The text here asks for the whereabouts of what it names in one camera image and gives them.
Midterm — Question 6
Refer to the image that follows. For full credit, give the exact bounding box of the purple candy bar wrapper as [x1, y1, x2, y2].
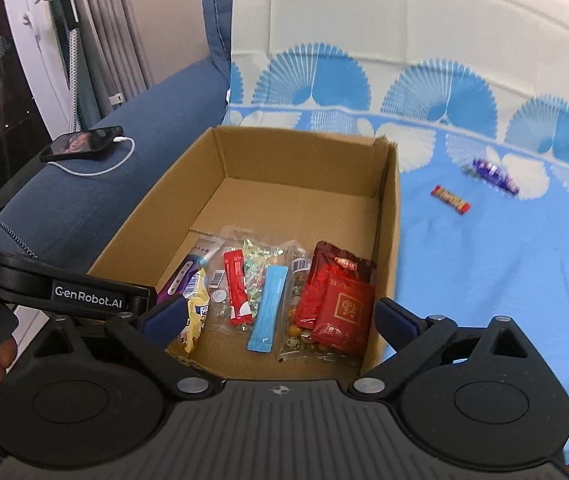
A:
[471, 158, 520, 195]

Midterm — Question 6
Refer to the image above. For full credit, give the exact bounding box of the blue sofa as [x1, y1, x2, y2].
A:
[0, 0, 232, 272]

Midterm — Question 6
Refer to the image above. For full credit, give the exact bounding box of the blue white patterned cloth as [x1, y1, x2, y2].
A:
[227, 0, 569, 460]

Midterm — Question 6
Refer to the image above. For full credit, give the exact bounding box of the black white floor stand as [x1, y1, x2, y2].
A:
[59, 0, 80, 132]

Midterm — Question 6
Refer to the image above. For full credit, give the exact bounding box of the cardboard box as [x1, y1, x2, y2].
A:
[86, 124, 402, 384]

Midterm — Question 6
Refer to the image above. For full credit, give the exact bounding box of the dark red square packet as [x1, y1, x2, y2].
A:
[311, 274, 375, 356]

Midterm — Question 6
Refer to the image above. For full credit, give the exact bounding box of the red stick packet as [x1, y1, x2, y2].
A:
[224, 249, 253, 326]

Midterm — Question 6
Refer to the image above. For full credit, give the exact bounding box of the red coffee snack bag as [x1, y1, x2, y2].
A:
[294, 240, 376, 330]

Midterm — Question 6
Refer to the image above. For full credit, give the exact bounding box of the small red yellow snack bar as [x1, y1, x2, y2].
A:
[431, 185, 471, 214]

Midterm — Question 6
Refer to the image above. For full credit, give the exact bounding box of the light blue stick packet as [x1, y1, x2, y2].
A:
[246, 266, 288, 353]

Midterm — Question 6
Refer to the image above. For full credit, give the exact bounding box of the white door frame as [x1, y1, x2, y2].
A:
[4, 0, 70, 138]

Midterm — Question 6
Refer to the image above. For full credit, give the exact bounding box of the black smartphone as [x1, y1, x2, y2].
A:
[39, 126, 124, 162]

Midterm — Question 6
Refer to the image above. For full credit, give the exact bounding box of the yellow snack bar wrapper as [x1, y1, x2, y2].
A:
[179, 269, 210, 354]

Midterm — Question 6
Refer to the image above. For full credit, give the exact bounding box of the clear bag of candies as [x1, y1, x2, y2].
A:
[204, 226, 294, 335]

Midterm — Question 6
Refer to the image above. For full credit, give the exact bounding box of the white charging cable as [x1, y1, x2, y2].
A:
[62, 134, 137, 178]

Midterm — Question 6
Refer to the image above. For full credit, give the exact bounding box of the white purple tube packet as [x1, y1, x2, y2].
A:
[158, 235, 224, 304]

